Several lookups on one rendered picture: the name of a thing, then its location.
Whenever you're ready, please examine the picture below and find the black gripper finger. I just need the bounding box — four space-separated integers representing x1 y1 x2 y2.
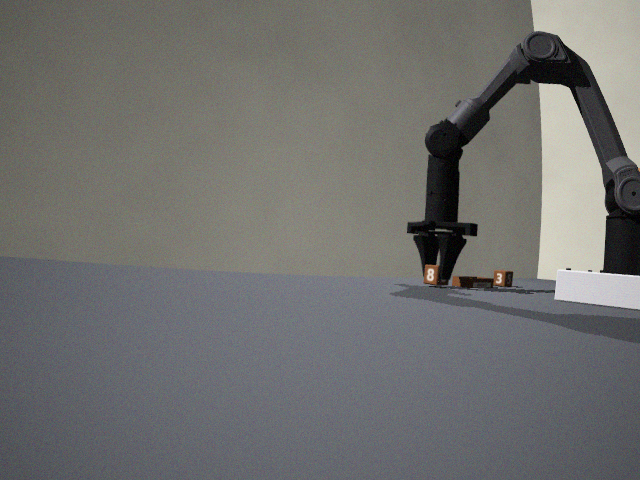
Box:
437 232 467 280
413 231 439 277

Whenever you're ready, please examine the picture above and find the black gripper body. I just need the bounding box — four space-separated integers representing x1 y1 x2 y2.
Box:
407 194 478 236

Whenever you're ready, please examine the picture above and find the orange-brown digit cube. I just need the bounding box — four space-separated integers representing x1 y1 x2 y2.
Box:
493 270 513 287
424 265 449 285

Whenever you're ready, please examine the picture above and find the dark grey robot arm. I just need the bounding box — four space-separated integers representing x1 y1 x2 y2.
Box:
425 31 640 276

